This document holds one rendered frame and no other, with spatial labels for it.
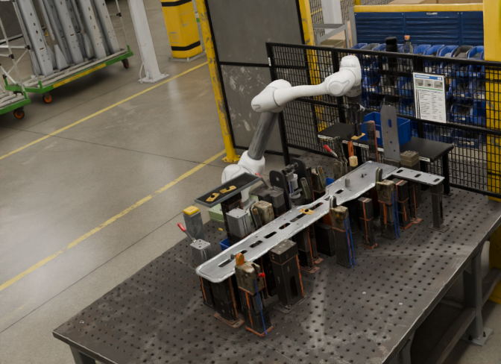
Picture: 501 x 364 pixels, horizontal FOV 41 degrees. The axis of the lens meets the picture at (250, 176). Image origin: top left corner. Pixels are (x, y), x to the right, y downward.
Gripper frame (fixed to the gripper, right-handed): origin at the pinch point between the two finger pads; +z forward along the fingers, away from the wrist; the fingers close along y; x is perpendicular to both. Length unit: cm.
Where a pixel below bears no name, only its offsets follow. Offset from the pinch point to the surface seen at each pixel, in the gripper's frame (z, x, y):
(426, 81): -10, 54, 8
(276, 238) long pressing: 29, -75, 5
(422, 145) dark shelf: 26, 45, 9
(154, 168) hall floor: 129, 67, -346
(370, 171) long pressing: 29.1, 7.7, -0.6
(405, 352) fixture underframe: 75, -65, 71
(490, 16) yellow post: -49, 58, 47
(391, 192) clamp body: 29.8, -7.2, 24.9
